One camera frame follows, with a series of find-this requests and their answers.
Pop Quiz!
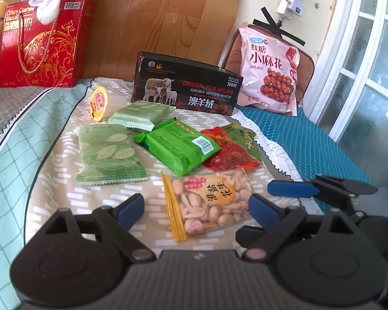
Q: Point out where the red and green snack packet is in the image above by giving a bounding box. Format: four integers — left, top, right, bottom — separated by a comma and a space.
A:
199, 123, 262, 172

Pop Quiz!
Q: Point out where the large pale green leaf packet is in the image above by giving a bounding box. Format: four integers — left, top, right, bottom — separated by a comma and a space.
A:
74, 123, 148, 185

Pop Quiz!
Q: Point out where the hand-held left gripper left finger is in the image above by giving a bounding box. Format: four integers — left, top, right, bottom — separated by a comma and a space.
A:
40, 193, 156, 263

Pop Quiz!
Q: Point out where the bright green snack packet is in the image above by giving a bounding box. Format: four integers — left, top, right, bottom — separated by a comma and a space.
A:
132, 118, 221, 175

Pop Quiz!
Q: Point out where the small pale green leaf packet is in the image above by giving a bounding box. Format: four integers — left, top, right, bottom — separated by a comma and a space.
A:
108, 101, 177, 132

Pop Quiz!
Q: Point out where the teal checked blanket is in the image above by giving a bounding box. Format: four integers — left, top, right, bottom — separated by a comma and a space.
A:
0, 77, 94, 298

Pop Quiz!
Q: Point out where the white window frame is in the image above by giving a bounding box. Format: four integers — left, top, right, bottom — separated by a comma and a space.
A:
305, 0, 388, 149

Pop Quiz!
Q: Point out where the red gift box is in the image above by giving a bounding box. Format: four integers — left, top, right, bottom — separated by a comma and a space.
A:
0, 0, 96, 88

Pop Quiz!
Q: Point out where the yellow lidded jelly cup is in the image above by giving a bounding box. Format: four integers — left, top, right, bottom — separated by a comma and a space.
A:
90, 85, 112, 122

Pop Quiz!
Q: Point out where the black tape cross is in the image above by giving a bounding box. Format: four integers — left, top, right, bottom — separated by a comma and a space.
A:
261, 6, 307, 46

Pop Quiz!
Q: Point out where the blue netted mat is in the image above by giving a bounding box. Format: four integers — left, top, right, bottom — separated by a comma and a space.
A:
239, 105, 376, 214

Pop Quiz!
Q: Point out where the white printed cloth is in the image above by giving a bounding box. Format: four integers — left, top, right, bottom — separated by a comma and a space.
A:
231, 110, 303, 181

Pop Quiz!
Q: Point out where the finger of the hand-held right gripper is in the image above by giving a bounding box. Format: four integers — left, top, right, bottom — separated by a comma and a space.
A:
235, 223, 262, 250
268, 174, 377, 215

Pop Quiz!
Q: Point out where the grey zigzag sheet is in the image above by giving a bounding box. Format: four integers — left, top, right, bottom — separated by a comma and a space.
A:
0, 86, 49, 165

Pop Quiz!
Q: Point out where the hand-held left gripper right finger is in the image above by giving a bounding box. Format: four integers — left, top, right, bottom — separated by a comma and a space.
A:
243, 193, 363, 262

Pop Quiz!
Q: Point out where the pink snack bag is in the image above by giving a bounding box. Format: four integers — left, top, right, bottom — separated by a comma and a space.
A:
237, 22, 301, 117

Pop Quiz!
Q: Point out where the clear peanut bag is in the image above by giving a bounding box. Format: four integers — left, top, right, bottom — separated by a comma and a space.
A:
161, 168, 256, 243

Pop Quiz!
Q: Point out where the black tin box sheep print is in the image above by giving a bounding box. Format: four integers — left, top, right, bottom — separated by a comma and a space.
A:
131, 52, 244, 117

